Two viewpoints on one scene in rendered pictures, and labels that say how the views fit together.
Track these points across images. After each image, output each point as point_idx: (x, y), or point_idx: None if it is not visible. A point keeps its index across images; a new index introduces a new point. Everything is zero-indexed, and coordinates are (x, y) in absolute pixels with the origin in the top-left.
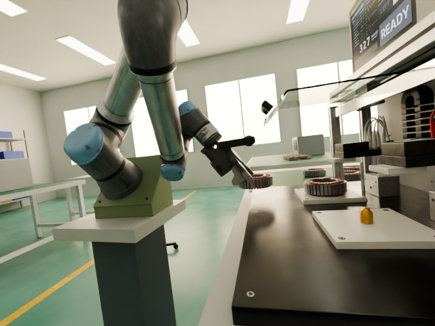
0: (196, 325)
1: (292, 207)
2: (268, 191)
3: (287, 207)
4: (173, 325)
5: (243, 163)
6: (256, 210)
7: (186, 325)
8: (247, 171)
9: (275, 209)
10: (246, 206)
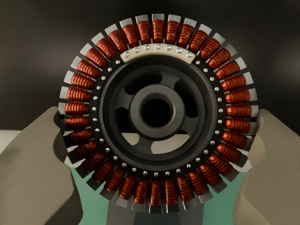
0: (89, 197)
1: (280, 19)
2: (67, 69)
3: (272, 31)
4: (139, 221)
5: (63, 205)
6: (291, 114)
7: (91, 207)
8: (274, 149)
9: (286, 63)
10: (159, 148)
